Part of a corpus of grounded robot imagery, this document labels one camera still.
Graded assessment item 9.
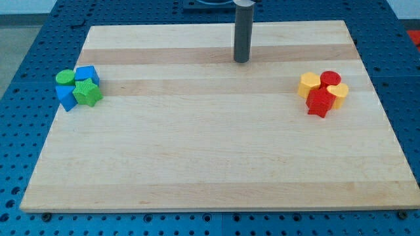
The light wooden board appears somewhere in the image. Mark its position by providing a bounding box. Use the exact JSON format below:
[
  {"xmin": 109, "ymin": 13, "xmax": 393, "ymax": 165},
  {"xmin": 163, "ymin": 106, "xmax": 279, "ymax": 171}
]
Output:
[{"xmin": 20, "ymin": 20, "xmax": 419, "ymax": 213}]

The yellow hexagon block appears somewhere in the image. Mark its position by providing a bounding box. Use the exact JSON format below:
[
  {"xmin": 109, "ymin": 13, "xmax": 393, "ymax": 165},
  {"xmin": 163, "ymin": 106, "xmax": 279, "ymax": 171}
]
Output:
[{"xmin": 297, "ymin": 72, "xmax": 321, "ymax": 98}]

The red star block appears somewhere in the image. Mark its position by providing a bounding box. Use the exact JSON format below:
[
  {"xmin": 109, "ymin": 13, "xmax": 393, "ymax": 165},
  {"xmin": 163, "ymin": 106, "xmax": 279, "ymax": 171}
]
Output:
[{"xmin": 306, "ymin": 87, "xmax": 336, "ymax": 118}]

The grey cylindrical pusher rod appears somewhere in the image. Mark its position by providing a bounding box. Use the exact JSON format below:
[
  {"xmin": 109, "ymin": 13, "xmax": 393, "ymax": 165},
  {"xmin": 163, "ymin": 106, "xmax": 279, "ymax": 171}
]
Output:
[{"xmin": 234, "ymin": 0, "xmax": 255, "ymax": 63}]

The red cylinder block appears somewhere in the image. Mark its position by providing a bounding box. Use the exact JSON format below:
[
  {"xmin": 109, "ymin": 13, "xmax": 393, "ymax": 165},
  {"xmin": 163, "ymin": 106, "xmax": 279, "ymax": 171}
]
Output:
[{"xmin": 320, "ymin": 71, "xmax": 341, "ymax": 88}]

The green star block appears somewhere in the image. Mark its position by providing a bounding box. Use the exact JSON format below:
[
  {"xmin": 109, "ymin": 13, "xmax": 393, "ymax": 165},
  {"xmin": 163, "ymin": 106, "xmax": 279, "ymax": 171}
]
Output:
[{"xmin": 72, "ymin": 78, "xmax": 103, "ymax": 107}]

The yellow heart block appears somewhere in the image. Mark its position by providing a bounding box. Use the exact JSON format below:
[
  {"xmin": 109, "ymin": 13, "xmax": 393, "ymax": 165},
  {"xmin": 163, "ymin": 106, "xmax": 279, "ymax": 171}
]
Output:
[{"xmin": 327, "ymin": 83, "xmax": 349, "ymax": 109}]

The blue cube block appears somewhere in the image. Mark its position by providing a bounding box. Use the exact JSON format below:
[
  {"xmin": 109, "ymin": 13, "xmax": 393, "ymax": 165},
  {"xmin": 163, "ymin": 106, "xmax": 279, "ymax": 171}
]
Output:
[{"xmin": 75, "ymin": 66, "xmax": 100, "ymax": 86}]

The blue triangle block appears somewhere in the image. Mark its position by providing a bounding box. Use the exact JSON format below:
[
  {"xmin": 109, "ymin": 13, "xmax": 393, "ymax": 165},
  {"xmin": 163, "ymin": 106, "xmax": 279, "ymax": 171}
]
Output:
[{"xmin": 55, "ymin": 85, "xmax": 77, "ymax": 111}]

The green cylinder block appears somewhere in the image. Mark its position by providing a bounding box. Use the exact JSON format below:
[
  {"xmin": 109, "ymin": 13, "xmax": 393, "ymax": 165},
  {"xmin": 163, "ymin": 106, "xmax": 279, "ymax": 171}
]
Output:
[{"xmin": 55, "ymin": 69, "xmax": 75, "ymax": 86}]

